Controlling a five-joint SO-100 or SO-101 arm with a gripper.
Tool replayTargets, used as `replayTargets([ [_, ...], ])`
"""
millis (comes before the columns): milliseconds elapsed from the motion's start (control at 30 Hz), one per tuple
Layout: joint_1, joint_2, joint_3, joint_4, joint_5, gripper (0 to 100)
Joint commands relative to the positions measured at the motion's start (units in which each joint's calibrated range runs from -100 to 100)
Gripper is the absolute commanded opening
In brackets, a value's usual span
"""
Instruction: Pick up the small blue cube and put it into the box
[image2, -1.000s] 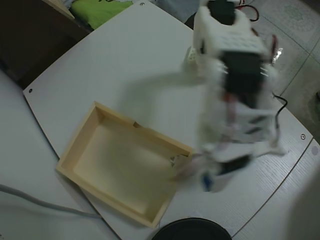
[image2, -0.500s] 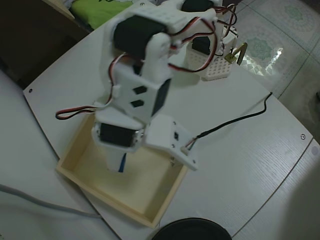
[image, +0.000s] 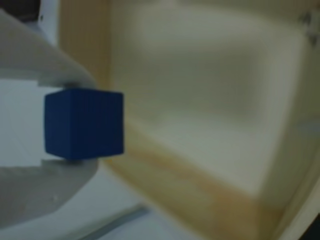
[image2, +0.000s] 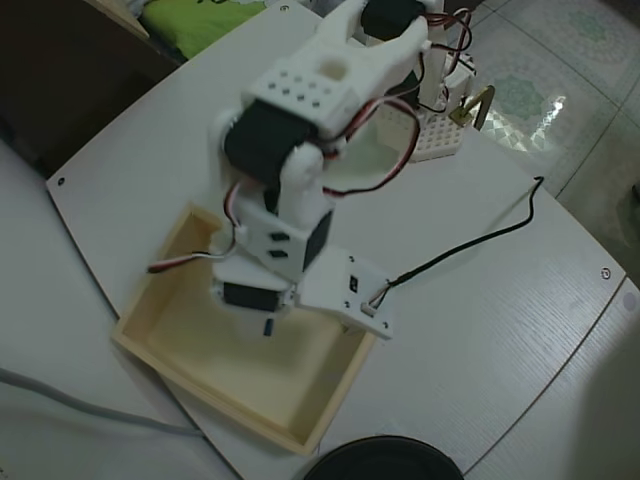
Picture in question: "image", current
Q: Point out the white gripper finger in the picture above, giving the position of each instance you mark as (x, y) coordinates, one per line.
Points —
(35, 60)
(37, 190)

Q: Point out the small blue cube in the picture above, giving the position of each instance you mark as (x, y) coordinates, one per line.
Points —
(83, 125)

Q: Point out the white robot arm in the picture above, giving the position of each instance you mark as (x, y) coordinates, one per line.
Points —
(48, 22)

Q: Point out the light wooden box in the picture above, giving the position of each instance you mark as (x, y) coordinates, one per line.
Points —
(200, 125)

